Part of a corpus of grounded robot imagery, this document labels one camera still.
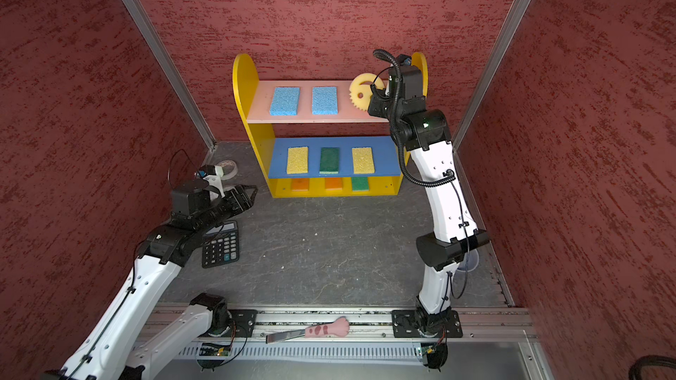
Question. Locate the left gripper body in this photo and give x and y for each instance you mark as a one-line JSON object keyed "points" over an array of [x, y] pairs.
{"points": [[217, 213]]}

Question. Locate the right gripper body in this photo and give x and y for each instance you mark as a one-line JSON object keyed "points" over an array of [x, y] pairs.
{"points": [[385, 105]]}

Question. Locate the yellow smiley face sponge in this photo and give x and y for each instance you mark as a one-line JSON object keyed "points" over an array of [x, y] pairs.
{"points": [[360, 90]]}

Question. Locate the orange sponge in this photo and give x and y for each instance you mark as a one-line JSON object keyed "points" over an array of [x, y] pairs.
{"points": [[333, 184], [300, 185]]}

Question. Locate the blue sponge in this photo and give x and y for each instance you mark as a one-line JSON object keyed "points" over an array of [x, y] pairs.
{"points": [[324, 100], [285, 101]]}

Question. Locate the orange sponge front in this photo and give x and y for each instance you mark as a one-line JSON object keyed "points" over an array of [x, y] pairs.
{"points": [[333, 184]]}

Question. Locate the dark green sponge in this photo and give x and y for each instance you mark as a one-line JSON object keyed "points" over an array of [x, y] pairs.
{"points": [[330, 161]]}

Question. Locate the light green sponge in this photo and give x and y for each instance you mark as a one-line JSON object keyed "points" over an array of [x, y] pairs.
{"points": [[360, 184]]}

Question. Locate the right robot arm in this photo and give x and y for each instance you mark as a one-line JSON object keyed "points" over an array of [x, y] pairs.
{"points": [[425, 155]]}

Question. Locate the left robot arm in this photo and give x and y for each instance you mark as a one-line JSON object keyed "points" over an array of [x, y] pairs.
{"points": [[107, 353]]}

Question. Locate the yellow shelf with coloured boards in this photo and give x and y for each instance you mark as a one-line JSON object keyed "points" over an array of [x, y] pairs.
{"points": [[287, 121]]}

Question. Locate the clear tape roll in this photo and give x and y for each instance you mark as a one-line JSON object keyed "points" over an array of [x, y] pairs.
{"points": [[229, 169]]}

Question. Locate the black calculator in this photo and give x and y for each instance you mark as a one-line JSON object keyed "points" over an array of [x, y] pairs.
{"points": [[221, 245]]}

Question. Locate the grey mug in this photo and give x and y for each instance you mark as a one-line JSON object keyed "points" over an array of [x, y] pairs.
{"points": [[470, 261]]}

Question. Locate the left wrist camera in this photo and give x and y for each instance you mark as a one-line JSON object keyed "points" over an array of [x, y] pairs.
{"points": [[213, 174]]}

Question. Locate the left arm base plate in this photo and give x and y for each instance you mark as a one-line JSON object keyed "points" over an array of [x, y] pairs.
{"points": [[237, 323]]}

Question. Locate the pink handled scraper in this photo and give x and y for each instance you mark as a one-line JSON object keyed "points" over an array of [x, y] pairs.
{"points": [[340, 328]]}

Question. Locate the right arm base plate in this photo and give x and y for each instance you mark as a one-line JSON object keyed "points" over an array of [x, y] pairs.
{"points": [[419, 324]]}

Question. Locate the black cable corner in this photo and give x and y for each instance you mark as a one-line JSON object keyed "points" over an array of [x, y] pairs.
{"points": [[635, 372]]}

